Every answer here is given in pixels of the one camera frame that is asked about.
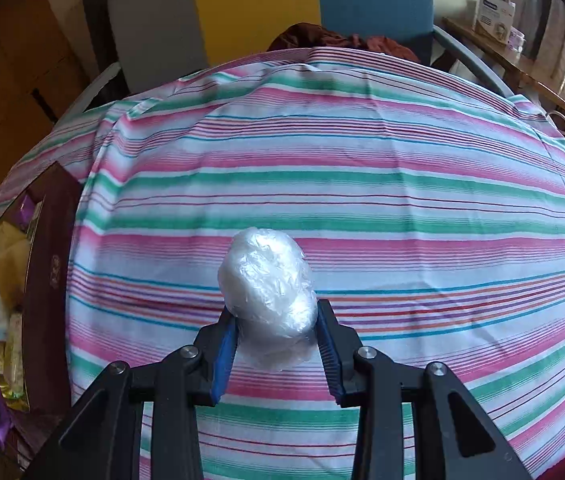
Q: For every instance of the wooden side desk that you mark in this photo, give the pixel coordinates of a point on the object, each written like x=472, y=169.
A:
x=527, y=72

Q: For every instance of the small purple box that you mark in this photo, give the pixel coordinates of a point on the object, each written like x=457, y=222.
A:
x=516, y=41

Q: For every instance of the dark red cloth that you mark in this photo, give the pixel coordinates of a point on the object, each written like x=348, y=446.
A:
x=312, y=37

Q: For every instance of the gold tin box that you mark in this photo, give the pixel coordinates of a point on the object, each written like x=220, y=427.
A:
x=47, y=280

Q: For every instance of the white plastic-wrapped ball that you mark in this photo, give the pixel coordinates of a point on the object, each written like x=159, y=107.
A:
x=262, y=285

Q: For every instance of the white carton box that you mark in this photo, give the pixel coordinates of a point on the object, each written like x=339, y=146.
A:
x=492, y=15

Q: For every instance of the striped tablecloth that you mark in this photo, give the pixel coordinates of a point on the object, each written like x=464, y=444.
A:
x=362, y=185

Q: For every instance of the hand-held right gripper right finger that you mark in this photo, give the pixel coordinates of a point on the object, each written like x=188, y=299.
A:
x=332, y=375

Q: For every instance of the wooden wardrobe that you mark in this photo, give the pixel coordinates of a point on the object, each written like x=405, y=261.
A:
x=2, y=60

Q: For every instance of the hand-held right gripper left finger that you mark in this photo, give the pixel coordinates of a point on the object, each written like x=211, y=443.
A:
x=222, y=360

